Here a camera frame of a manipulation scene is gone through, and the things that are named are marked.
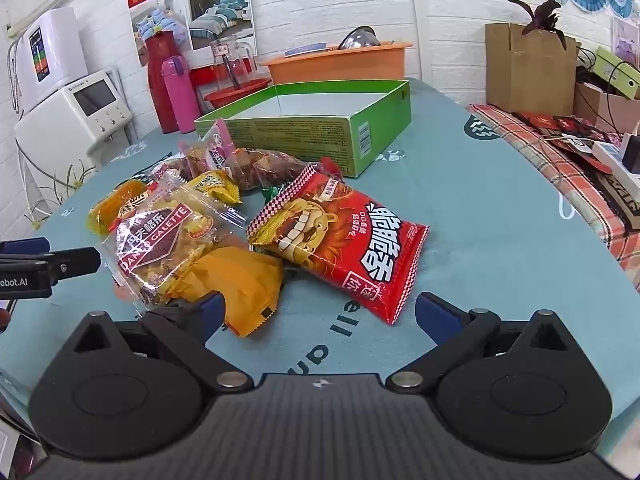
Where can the steel bowl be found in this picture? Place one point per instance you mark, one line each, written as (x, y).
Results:
(361, 37)

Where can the orange jelly snack packet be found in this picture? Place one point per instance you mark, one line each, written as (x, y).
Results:
(102, 215)

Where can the yellow egg cake bag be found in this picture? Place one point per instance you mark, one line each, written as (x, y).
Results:
(249, 281)

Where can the red fu wall calendar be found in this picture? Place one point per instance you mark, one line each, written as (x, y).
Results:
(195, 24)

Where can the white appliance with screen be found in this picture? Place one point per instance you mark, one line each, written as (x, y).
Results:
(81, 126)

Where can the light green small box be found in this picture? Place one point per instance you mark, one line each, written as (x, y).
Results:
(617, 73)

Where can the white water purifier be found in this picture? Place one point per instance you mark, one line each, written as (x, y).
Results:
(49, 56)

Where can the red plastic basket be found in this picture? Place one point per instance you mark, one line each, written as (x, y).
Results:
(223, 97)

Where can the orange plastic basin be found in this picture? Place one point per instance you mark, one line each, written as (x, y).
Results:
(384, 62)

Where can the plaid blanket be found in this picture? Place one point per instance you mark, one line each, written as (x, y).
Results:
(596, 196)

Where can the red thermos jug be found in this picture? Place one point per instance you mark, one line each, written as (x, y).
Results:
(160, 47)

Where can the red dates snack bag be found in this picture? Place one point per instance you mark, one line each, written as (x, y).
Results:
(251, 169)

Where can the white power strip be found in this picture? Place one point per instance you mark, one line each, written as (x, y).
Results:
(609, 155)

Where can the pink nut snack bag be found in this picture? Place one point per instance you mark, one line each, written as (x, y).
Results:
(210, 152)

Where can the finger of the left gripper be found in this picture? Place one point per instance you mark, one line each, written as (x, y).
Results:
(73, 263)
(26, 246)

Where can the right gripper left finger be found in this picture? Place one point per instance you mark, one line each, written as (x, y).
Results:
(180, 331)

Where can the red lion snack bag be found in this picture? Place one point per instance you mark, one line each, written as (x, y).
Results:
(344, 237)

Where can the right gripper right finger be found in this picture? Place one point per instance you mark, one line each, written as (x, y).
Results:
(459, 337)

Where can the pink thermos bottle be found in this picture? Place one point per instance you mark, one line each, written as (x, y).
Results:
(176, 76)

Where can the clear galette cookie bag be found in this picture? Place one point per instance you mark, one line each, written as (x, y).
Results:
(170, 231)

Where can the dark purple plant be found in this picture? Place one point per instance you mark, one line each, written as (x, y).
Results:
(542, 18)

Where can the person's left hand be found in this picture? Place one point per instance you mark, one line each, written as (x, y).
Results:
(5, 319)

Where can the brown cardboard box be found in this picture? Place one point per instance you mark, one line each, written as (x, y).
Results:
(531, 73)

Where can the green cardboard box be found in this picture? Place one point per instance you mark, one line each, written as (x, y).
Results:
(349, 121)

